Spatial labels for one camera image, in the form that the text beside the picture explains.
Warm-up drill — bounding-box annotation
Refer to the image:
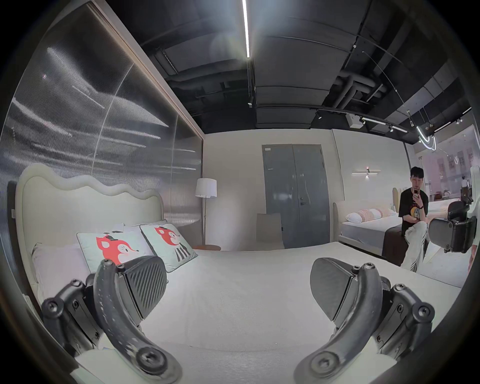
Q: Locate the plain white pillow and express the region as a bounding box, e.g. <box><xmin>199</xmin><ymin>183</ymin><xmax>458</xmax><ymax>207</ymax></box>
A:
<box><xmin>32</xmin><ymin>243</ymin><xmax>94</xmax><ymax>302</ymax></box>

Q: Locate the white shade floor lamp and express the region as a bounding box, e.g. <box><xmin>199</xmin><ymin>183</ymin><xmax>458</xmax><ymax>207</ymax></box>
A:
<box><xmin>195</xmin><ymin>178</ymin><xmax>218</xmax><ymax>246</ymax></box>

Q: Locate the small red fox cushion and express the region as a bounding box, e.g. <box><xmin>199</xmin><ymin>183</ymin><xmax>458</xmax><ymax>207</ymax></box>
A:
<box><xmin>140</xmin><ymin>224</ymin><xmax>198</xmax><ymax>273</ymax></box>

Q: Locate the cream wavy padded headboard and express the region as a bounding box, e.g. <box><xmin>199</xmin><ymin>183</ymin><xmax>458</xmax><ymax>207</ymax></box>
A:
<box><xmin>15</xmin><ymin>163</ymin><xmax>166</xmax><ymax>301</ymax></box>

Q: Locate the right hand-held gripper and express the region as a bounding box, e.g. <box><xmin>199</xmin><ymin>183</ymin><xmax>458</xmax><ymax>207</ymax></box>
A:
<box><xmin>428</xmin><ymin>195</ymin><xmax>480</xmax><ymax>253</ymax></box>

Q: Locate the person's right hand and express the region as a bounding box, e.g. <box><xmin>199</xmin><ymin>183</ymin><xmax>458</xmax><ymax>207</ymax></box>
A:
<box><xmin>467</xmin><ymin>243</ymin><xmax>480</xmax><ymax>274</ymax></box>

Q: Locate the bed with white sheet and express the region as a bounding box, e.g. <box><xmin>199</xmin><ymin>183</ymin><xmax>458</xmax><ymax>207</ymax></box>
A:
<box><xmin>32</xmin><ymin>240</ymin><xmax>463</xmax><ymax>377</ymax></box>

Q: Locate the grey double door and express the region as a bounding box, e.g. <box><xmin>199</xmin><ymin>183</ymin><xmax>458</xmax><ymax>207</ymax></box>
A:
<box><xmin>262</xmin><ymin>144</ymin><xmax>331</xmax><ymax>249</ymax></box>

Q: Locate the beige bed with brown throw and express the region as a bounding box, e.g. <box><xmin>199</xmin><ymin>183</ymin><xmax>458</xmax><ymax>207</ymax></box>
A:
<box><xmin>333</xmin><ymin>187</ymin><xmax>462</xmax><ymax>265</ymax></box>

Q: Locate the large red fox cushion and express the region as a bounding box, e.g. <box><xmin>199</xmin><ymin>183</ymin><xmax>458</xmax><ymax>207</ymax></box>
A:
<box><xmin>77</xmin><ymin>230</ymin><xmax>155</xmax><ymax>274</ymax></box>

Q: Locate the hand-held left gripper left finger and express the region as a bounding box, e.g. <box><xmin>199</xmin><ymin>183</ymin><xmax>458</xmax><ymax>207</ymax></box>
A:
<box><xmin>41</xmin><ymin>256</ymin><xmax>183</xmax><ymax>384</ymax></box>

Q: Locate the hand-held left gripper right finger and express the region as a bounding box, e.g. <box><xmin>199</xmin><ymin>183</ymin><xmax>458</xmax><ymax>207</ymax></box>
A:
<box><xmin>293</xmin><ymin>257</ymin><xmax>436</xmax><ymax>384</ymax></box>

